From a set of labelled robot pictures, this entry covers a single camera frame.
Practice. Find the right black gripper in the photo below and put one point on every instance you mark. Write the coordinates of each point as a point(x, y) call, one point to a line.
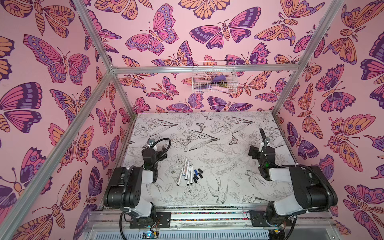
point(253, 150)

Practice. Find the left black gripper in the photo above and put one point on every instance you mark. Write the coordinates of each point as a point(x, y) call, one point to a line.
point(162, 152)

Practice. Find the white pen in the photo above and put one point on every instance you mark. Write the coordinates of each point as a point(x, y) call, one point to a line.
point(187, 171)
point(185, 167)
point(180, 177)
point(189, 174)

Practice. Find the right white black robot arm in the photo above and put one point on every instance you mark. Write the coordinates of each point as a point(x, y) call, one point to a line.
point(312, 191)

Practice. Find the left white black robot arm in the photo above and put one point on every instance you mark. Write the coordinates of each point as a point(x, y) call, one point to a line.
point(125, 186)

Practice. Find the green circuit board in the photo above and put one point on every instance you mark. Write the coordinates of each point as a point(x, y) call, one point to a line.
point(150, 235)

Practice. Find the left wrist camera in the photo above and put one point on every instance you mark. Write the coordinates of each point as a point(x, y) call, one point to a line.
point(151, 142)

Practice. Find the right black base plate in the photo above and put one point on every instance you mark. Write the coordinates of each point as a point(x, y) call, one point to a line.
point(264, 219)

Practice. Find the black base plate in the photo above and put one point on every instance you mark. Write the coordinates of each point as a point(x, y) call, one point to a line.
point(160, 220)
point(264, 219)

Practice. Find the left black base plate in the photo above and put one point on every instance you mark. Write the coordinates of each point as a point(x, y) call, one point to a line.
point(160, 220)

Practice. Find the white slotted cable duct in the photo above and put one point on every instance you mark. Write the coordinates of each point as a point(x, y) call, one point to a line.
point(204, 235)

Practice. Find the aluminium frame bar back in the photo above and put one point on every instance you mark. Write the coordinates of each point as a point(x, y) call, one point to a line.
point(190, 69)

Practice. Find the white wire basket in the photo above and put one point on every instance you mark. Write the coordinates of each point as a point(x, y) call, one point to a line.
point(215, 82)

